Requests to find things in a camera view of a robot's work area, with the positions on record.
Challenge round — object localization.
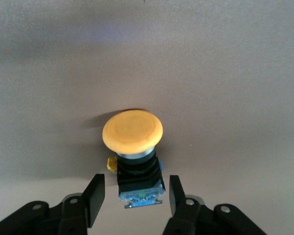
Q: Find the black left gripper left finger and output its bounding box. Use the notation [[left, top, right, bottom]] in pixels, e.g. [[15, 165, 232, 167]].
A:
[[0, 173, 105, 235]]

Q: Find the yellow mushroom push button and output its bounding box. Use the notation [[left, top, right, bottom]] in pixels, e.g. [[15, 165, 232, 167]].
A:
[[102, 110, 166, 209]]

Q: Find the brown table mat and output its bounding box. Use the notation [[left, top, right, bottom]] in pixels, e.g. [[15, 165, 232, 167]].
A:
[[0, 0, 294, 235]]

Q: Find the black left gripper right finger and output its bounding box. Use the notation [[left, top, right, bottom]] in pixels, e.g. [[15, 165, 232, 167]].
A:
[[161, 175, 268, 235]]

